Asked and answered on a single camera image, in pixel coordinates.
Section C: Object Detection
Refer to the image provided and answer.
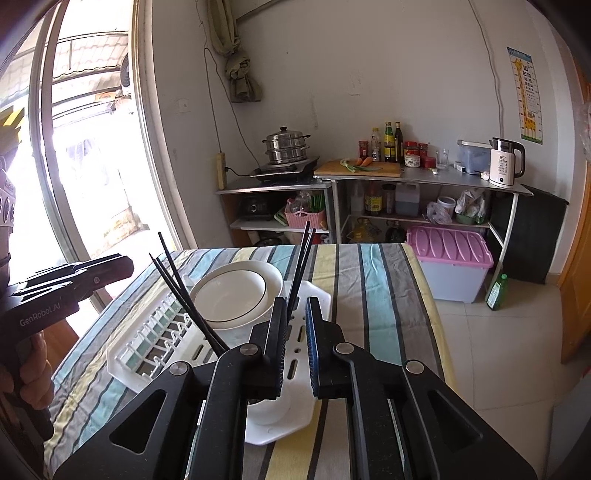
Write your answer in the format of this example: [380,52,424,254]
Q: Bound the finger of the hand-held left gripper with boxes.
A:
[65,254,136,301]
[7,261,88,298]

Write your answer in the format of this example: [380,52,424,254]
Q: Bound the giraffe wall poster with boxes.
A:
[506,46,544,145]

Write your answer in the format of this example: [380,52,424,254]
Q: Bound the white electric kettle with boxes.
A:
[489,137,526,188]

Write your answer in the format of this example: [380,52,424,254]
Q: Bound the green glass bottle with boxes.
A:
[383,122,397,163]

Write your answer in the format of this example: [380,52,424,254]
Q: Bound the olive tied curtain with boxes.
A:
[206,0,265,103]

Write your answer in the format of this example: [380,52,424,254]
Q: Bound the hanging plastic bags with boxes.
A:
[575,95,591,162]

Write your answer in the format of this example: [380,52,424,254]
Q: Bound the stainless steel steamer pot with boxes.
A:
[262,127,311,165]

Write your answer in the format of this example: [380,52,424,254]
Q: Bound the green onion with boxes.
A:
[341,158,384,173]

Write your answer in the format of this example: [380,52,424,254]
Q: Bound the green plastic bottle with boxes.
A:
[485,273,510,312]

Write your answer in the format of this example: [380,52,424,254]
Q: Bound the white cup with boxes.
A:
[248,398,293,426]

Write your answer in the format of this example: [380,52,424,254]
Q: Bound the black board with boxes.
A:
[489,184,568,284]

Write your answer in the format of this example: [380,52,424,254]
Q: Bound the sliding glass door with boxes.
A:
[0,0,204,315]

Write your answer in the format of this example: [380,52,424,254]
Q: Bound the wooden chair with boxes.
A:
[58,316,80,356]

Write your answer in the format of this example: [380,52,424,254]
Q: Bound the striped tablecloth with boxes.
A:
[48,243,458,480]

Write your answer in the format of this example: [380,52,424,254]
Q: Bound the person's left hand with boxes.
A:
[0,333,49,411]

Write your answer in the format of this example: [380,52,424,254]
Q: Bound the pink plastic basket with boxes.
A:
[284,209,327,230]

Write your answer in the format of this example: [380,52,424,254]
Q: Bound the crumpled plastic bag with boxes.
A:
[426,200,452,225]

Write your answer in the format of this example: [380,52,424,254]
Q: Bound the pink lid storage bin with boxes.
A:
[406,225,495,304]

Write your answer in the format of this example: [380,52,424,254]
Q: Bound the soy sauce bottle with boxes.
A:
[365,181,384,216]

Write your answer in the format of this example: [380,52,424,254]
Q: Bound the grey panel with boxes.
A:
[551,381,591,480]

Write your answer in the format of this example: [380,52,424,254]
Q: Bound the white lidded plastic container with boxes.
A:
[457,139,493,175]

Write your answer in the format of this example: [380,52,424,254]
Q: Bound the outdoor air conditioner unit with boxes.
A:
[119,51,134,97]

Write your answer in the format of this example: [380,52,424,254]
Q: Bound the steel counter shelf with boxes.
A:
[314,166,534,266]

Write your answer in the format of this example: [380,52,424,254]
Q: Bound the black kitchen appliance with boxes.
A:
[240,194,274,221]

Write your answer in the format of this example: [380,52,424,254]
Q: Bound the cooking oil bottle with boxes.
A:
[347,218,378,244]

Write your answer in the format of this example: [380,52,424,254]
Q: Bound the clear jerry can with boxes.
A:
[394,182,421,217]

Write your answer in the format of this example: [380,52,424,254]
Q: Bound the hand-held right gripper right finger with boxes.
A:
[306,296,539,480]

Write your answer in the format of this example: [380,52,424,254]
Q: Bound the white paper bag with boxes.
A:
[455,188,491,217]

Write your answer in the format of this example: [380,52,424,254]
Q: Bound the yellow black striped sign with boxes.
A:
[0,108,25,148]

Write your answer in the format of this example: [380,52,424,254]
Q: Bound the white ceramic bowl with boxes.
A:
[189,260,284,330]
[194,269,269,325]

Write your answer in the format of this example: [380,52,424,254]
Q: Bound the white plastic dish rack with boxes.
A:
[107,274,333,446]

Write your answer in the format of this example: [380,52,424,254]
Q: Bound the black induction cooker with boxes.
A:
[249,156,321,182]

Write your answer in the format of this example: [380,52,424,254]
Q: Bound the wooden door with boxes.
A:
[558,60,591,365]

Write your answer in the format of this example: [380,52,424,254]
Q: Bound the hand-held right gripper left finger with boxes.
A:
[53,296,289,480]

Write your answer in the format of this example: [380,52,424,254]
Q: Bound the wooden cutting board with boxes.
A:
[314,159,403,178]

